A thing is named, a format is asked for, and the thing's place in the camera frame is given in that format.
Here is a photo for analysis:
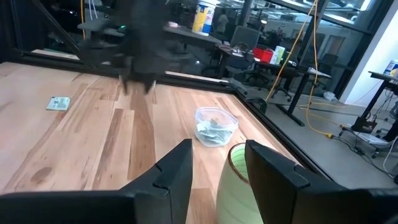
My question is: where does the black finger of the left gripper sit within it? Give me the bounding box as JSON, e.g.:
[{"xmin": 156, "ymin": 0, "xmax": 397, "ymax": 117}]
[
  {"xmin": 119, "ymin": 73, "xmax": 132, "ymax": 95},
  {"xmin": 144, "ymin": 78, "xmax": 157, "ymax": 95}
]

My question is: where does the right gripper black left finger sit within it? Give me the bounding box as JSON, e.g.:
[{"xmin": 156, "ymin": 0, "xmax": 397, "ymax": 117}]
[{"xmin": 0, "ymin": 138, "xmax": 194, "ymax": 224}]

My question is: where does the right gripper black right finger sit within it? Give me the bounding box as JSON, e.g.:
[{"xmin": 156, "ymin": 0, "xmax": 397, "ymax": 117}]
[{"xmin": 244, "ymin": 139, "xmax": 398, "ymax": 224}]

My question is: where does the small clear plastic container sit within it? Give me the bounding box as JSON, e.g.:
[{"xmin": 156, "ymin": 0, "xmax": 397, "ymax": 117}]
[{"xmin": 193, "ymin": 106, "xmax": 240, "ymax": 148}]

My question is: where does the green ribbed cup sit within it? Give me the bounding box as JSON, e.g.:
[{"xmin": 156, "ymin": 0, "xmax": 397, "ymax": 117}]
[{"xmin": 216, "ymin": 142, "xmax": 265, "ymax": 224}]

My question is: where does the yellow blue wipes canister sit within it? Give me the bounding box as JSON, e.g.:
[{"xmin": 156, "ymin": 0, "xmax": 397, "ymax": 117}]
[{"xmin": 192, "ymin": 0, "xmax": 216, "ymax": 37}]

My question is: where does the person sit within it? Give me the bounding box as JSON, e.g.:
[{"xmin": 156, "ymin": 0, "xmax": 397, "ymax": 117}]
[{"xmin": 216, "ymin": 8, "xmax": 230, "ymax": 35}]

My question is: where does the black bag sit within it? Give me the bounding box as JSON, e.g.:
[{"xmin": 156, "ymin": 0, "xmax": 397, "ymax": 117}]
[{"xmin": 351, "ymin": 112, "xmax": 379, "ymax": 135}]

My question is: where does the grey office chair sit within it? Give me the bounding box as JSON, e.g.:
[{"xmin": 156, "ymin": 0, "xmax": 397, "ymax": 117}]
[{"xmin": 229, "ymin": 25, "xmax": 261, "ymax": 52}]

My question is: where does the red box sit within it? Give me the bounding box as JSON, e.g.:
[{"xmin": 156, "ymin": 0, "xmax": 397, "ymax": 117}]
[{"xmin": 252, "ymin": 46, "xmax": 275, "ymax": 63}]

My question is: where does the dark office desk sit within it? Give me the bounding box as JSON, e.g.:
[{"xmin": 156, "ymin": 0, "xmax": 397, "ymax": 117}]
[{"xmin": 216, "ymin": 43, "xmax": 333, "ymax": 128}]

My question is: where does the green white carton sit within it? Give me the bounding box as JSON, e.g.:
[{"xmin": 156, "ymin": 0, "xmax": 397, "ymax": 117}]
[{"xmin": 269, "ymin": 45, "xmax": 286, "ymax": 66}]

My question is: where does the yellow cable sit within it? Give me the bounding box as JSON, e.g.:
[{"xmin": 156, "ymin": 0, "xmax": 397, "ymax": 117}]
[{"xmin": 265, "ymin": 0, "xmax": 336, "ymax": 139}]

